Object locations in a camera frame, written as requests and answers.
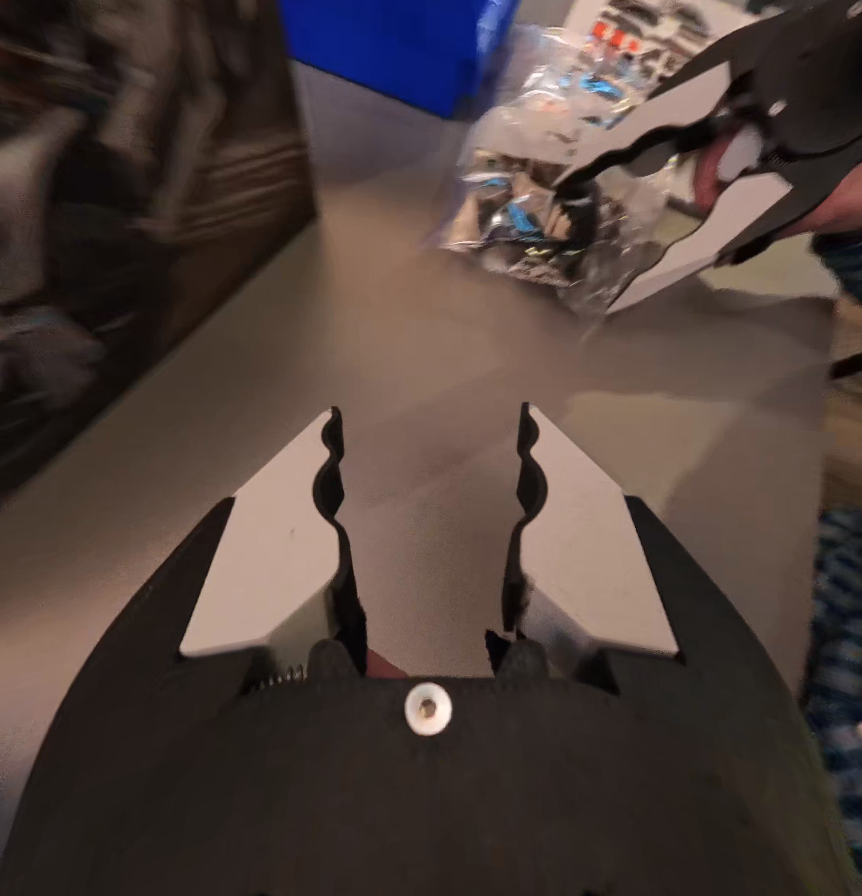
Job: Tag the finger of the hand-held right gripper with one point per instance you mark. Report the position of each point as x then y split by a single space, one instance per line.
683 105
725 224

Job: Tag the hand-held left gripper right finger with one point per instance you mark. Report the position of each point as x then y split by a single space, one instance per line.
585 553

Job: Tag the dark lego set box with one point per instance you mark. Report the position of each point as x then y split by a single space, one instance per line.
123 175

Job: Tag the person's right hand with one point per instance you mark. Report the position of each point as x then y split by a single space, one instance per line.
847 203

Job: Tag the clear bag of lego pieces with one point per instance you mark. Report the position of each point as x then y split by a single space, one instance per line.
515 217

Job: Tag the clear lego bag white sheet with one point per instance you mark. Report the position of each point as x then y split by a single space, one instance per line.
588 24

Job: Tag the blue plastic bin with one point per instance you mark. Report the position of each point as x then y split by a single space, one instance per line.
389 49

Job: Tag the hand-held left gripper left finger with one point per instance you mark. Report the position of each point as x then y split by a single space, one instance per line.
263 553

